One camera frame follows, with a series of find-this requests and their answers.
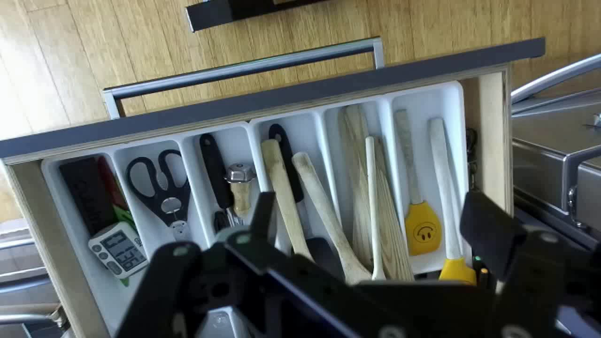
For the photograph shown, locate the black handled spatula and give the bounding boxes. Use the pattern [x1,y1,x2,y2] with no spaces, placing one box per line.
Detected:
[267,121,307,204]

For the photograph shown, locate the thin pale wooden stirring spoon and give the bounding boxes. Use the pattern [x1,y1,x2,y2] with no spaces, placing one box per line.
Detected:
[365,134,389,281]

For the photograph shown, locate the wide wooden spatula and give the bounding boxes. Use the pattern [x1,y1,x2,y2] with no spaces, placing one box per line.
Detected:
[339,103,418,283]

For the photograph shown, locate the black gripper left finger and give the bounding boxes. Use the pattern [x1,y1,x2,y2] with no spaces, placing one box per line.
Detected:
[115,189,279,338]

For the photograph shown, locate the white cutlery organizer tray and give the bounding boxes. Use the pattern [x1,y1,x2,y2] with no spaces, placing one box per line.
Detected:
[40,78,474,338]

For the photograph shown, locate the yellow smiley face spatula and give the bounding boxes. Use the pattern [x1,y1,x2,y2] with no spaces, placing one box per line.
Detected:
[393,106,446,257]

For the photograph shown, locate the stainless gas stove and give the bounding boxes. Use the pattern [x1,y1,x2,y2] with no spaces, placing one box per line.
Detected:
[510,52,601,251]

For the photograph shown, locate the black handled scissors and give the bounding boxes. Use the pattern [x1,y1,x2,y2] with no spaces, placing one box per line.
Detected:
[125,146,194,240]

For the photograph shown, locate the plain yellow spatula pale handle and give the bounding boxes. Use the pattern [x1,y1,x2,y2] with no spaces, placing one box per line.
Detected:
[427,116,480,287]

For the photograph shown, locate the dark front kitchen drawer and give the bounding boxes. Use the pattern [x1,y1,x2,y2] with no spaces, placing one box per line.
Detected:
[0,35,547,338]

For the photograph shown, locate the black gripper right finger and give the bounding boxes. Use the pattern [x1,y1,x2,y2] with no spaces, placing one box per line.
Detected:
[459,189,601,338]

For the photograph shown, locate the silver drawer bar handle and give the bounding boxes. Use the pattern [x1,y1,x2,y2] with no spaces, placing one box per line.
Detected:
[102,35,388,119]

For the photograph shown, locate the dark robot stand platform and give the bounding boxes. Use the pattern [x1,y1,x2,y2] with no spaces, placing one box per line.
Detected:
[185,0,331,33]

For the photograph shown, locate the silver oven door handle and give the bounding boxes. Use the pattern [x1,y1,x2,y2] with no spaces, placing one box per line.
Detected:
[510,52,601,106]

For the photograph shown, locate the wooden handled metal corkscrew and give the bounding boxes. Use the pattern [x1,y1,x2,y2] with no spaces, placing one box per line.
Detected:
[224,161,260,221]

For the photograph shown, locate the grey digital kitchen timer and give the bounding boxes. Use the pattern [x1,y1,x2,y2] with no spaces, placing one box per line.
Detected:
[85,219,151,279]

